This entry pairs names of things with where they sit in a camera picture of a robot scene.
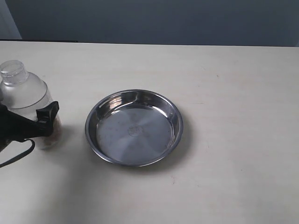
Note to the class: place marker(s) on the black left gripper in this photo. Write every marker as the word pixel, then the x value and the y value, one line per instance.
pixel 16 127

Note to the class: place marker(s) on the clear plastic shaker bottle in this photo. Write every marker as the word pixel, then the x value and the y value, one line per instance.
pixel 23 92

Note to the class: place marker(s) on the round stainless steel plate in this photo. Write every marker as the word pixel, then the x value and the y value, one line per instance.
pixel 134 128

